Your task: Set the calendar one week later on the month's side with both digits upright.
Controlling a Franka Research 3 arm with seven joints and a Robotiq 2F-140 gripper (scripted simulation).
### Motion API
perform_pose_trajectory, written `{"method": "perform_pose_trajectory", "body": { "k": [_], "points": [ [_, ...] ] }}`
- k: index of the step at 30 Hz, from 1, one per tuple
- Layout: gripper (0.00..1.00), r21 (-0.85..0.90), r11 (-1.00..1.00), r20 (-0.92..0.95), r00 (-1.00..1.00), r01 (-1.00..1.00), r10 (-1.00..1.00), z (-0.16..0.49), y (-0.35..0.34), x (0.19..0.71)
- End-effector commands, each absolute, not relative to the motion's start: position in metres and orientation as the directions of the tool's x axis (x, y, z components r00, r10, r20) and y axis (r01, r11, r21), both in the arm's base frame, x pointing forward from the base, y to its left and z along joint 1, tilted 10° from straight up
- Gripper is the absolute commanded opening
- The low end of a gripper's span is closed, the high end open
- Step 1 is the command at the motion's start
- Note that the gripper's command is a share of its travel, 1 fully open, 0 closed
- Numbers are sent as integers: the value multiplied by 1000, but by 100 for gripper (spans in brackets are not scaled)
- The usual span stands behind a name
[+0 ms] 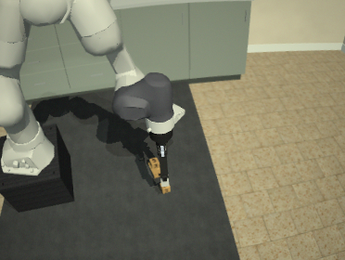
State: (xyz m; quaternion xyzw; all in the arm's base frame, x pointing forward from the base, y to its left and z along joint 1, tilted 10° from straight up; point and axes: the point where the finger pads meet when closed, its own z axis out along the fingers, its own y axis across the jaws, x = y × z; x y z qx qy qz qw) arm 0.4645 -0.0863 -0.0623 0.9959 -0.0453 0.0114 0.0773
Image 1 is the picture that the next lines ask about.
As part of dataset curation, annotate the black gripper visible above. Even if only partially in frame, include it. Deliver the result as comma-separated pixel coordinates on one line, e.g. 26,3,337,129
149,130,173,187

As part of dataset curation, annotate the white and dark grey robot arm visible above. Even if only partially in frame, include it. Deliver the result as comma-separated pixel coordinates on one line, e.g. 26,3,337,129
0,0,185,176

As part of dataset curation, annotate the yellow cube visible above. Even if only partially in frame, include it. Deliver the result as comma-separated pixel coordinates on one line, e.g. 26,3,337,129
160,183,171,194
149,157,160,169

